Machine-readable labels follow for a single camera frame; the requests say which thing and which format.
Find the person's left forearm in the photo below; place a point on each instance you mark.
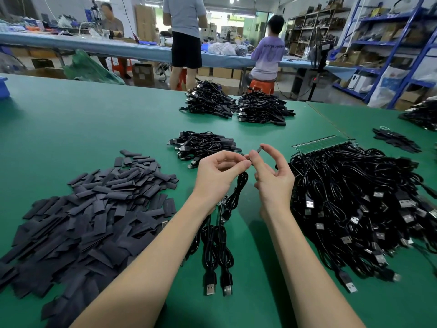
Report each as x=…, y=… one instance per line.
x=140, y=276

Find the open cardboard box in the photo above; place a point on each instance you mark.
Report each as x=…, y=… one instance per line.
x=44, y=73

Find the small upright cardboard box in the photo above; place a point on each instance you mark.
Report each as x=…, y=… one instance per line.
x=143, y=73

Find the orange plastic stool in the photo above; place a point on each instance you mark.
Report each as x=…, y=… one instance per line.
x=261, y=86

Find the pile of black sleeve strips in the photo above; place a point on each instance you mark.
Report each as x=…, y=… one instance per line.
x=82, y=222

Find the person's right hand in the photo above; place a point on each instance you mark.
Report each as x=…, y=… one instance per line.
x=274, y=184

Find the long blue work table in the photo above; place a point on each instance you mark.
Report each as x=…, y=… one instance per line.
x=82, y=45

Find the white plastic bag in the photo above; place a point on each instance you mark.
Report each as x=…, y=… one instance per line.
x=386, y=92

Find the blue metal shelving rack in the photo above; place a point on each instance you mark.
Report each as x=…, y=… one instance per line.
x=382, y=17

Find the person's left hand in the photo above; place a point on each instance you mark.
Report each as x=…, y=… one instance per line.
x=218, y=177

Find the person's right forearm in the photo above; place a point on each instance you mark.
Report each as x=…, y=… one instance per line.
x=311, y=280

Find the brown cardboard box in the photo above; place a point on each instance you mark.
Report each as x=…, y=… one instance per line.
x=222, y=73

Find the black tripod stand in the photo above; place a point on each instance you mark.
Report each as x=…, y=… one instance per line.
x=321, y=54

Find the blue plastic bin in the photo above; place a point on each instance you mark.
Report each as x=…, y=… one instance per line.
x=3, y=87

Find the green plastic bag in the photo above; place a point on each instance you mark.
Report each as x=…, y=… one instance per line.
x=92, y=70

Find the dark storage shelf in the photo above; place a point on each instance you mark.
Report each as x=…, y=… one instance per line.
x=311, y=27

